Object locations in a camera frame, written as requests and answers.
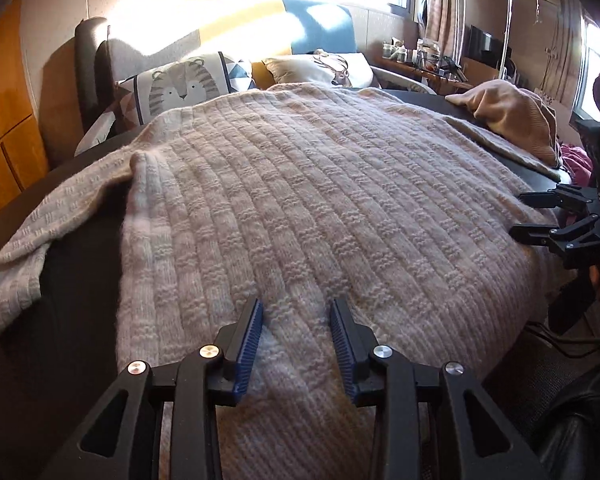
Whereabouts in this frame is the wooden cabinet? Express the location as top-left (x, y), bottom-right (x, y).
top-left (0, 0), bottom-right (51, 213)

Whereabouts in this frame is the black padded cushion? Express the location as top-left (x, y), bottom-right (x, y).
top-left (75, 17), bottom-right (116, 133)

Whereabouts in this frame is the grey blue yellow sofa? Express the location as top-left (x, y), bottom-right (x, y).
top-left (75, 0), bottom-right (368, 156)

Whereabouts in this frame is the black cable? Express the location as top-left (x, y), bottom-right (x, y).
top-left (524, 321), bottom-right (600, 358)

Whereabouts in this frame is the yellow pillow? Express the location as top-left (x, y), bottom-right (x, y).
top-left (250, 61), bottom-right (277, 91)

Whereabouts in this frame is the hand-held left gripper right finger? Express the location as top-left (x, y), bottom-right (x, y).
top-left (328, 297), bottom-right (551, 480)

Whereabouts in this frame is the cream knit sweater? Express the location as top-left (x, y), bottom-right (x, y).
top-left (0, 82), bottom-right (565, 480)

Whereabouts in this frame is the metal clothes rack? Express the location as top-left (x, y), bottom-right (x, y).
top-left (499, 0), bottom-right (573, 83)

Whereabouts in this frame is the white chair armrest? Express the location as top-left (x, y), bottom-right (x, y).
top-left (369, 65), bottom-right (437, 96)

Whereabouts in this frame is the beige curtain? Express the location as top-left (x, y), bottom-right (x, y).
top-left (424, 0), bottom-right (470, 57)

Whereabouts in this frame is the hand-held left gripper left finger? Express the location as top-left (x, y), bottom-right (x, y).
top-left (40, 296), bottom-right (265, 480)

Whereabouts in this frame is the tiger print pillow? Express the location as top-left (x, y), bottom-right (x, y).
top-left (114, 51), bottom-right (256, 128)

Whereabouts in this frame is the deer print pillow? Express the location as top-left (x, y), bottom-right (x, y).
top-left (262, 50), bottom-right (376, 92)

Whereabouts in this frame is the pink cloth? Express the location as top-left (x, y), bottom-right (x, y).
top-left (557, 142), bottom-right (595, 187)

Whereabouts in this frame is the cluttered wooden desk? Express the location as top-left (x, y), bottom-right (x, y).
top-left (380, 37), bottom-right (503, 95)

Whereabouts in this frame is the black monitor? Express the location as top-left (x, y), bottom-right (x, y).
top-left (467, 25), bottom-right (494, 54)

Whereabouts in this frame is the black leather chair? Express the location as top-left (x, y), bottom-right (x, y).
top-left (534, 360), bottom-right (600, 480)

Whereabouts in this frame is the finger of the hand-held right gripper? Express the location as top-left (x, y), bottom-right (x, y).
top-left (508, 214), bottom-right (600, 257)
top-left (518, 184), bottom-right (600, 217)

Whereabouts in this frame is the tan knit garment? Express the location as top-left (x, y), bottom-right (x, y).
top-left (445, 79), bottom-right (563, 168)

